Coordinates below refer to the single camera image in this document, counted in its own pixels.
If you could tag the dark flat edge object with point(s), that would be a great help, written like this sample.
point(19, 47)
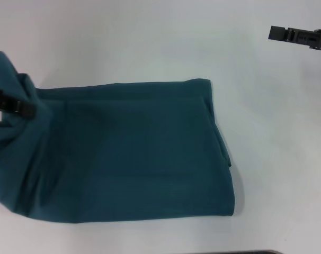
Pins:
point(250, 252)

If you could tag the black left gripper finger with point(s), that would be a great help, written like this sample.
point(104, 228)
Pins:
point(17, 105)

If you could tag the teal t-shirt with cream lettering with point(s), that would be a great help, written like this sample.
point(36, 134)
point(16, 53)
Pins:
point(123, 145)

